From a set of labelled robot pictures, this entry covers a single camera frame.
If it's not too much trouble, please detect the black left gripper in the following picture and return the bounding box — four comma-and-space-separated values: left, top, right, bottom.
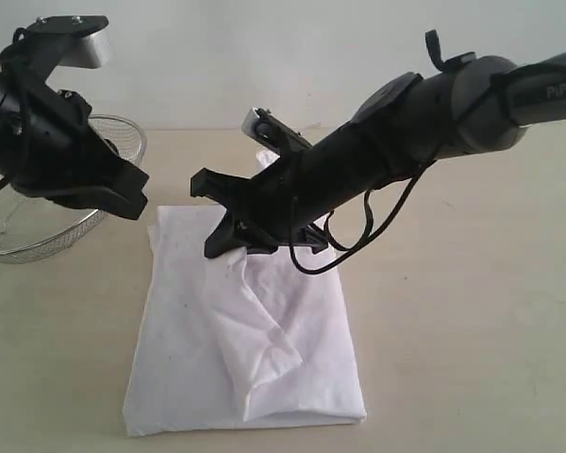
0, 70, 149, 220

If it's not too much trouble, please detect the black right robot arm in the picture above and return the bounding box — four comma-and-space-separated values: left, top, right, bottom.
191, 52, 566, 259

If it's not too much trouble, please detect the white t-shirt red lettering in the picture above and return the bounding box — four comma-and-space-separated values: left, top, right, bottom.
122, 149, 368, 424

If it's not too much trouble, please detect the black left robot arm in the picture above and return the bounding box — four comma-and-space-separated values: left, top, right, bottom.
0, 61, 148, 220

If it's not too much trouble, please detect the round metal mesh basket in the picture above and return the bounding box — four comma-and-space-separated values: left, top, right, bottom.
0, 115, 147, 264

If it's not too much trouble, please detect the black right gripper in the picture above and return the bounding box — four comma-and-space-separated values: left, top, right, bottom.
190, 155, 328, 259

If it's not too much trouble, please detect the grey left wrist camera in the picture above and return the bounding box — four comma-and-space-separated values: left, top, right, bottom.
0, 15, 111, 81

